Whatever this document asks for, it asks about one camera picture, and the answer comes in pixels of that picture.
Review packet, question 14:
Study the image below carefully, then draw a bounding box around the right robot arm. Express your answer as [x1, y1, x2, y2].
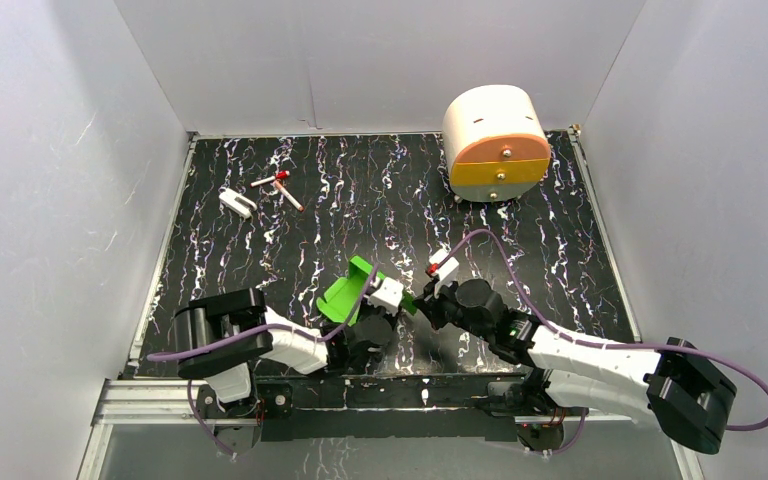
[413, 279, 737, 455]

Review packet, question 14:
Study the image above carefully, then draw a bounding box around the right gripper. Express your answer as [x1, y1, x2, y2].
[412, 274, 492, 343]

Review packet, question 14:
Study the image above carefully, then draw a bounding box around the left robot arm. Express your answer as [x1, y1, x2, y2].
[173, 289, 403, 416]

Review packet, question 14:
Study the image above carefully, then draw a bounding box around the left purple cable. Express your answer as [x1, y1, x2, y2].
[146, 264, 380, 458]

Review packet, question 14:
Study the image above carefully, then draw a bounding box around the round cream drawer cabinet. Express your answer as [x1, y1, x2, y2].
[442, 84, 551, 203]

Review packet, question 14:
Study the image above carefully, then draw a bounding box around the purple cable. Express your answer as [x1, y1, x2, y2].
[146, 264, 380, 458]
[433, 228, 768, 458]

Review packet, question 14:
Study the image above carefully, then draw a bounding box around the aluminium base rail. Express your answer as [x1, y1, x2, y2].
[93, 373, 657, 427]

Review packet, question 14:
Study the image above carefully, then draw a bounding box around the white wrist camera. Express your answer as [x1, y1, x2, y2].
[366, 277, 404, 316]
[426, 248, 459, 296]

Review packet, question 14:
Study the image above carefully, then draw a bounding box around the small white plastic clip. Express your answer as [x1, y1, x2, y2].
[219, 189, 257, 219]

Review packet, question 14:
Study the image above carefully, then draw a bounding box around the red capped marker pen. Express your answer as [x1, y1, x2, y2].
[250, 170, 290, 188]

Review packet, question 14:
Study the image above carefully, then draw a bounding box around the pink tube pen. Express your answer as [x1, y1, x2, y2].
[273, 180, 305, 212]

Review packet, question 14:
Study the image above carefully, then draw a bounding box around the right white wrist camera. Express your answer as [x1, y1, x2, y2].
[426, 248, 459, 296]

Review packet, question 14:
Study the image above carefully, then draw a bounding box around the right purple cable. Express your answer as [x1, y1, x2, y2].
[433, 228, 768, 458]

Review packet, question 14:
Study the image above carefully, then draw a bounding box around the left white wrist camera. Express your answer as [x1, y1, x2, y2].
[366, 277, 404, 316]

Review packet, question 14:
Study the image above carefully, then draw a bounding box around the green paper box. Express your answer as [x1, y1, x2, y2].
[316, 255, 417, 326]

